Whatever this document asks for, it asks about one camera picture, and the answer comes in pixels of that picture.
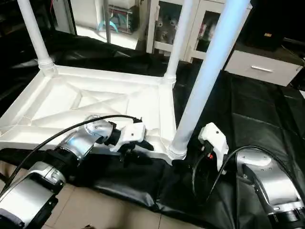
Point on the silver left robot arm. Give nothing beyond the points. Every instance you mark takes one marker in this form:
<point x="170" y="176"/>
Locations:
<point x="81" y="143"/>

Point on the black work mat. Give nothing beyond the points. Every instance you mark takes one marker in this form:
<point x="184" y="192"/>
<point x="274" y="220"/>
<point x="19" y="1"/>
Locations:
<point x="257" y="119"/>

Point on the white plastic table top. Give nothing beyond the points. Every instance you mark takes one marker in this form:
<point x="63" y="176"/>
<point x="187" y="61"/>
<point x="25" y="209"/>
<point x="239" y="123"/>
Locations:
<point x="95" y="100"/>

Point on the white drawer unit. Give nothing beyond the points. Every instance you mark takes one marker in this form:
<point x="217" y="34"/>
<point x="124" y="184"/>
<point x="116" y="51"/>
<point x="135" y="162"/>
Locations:
<point x="262" y="67"/>

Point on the white glass-door cabinet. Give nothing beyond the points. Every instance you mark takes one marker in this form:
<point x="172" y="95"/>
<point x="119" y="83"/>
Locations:
<point x="167" y="24"/>

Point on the teal storage box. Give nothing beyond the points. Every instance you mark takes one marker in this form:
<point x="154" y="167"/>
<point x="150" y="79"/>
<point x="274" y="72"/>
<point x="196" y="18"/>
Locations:
<point x="119" y="16"/>

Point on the black box yellow label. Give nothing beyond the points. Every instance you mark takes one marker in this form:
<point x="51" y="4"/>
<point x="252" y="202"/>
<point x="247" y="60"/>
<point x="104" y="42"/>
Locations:
<point x="269" y="24"/>

